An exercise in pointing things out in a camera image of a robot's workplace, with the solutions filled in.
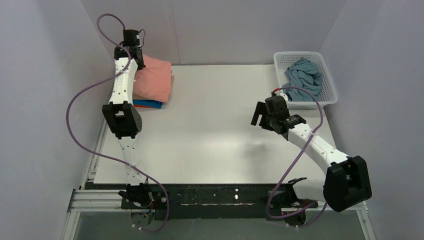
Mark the blue folded t-shirt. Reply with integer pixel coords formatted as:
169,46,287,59
133,99,163,109

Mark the pink t-shirt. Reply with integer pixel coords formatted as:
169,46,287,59
133,54,173,103

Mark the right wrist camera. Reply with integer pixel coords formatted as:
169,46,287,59
265,93,307,126

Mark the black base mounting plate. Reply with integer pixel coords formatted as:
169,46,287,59
120,183,319,221

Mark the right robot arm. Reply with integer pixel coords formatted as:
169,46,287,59
251,97,373,212

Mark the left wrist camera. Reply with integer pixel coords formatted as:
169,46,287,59
121,29,146,48

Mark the aluminium frame rail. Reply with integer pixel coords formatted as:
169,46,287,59
67,189,376,240

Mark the white plastic basket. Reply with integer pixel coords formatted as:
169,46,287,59
273,51,338,107

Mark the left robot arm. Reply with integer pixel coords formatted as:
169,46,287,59
102,46,152,208

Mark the orange folded t-shirt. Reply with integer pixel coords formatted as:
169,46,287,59
134,104,153,108

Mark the tan folded t-shirt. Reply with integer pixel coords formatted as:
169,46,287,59
132,75,175,100

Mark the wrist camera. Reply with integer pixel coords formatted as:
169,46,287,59
265,93,307,126
121,29,146,48

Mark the teal crumpled t-shirt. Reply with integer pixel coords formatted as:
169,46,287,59
283,57,323,102

